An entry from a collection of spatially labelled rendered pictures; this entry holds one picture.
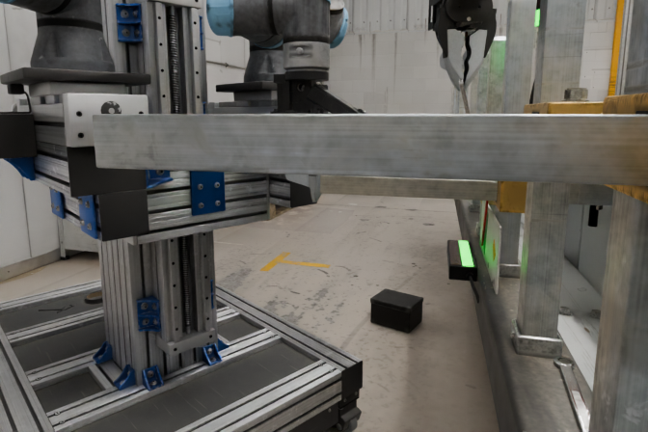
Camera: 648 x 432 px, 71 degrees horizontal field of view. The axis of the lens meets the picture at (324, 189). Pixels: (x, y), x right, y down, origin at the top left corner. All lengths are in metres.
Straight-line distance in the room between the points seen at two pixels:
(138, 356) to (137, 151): 1.16
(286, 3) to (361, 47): 8.20
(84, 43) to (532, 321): 0.89
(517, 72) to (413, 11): 8.14
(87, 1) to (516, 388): 0.95
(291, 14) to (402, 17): 8.19
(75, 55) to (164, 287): 0.60
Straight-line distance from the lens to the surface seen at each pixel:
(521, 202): 0.70
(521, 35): 0.77
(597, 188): 0.76
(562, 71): 0.52
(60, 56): 1.02
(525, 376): 0.53
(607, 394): 0.32
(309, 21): 0.74
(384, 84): 8.78
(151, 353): 1.42
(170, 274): 1.26
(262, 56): 1.25
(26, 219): 3.34
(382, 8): 8.98
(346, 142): 0.22
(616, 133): 0.23
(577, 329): 0.86
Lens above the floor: 0.96
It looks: 9 degrees down
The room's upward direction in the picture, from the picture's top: straight up
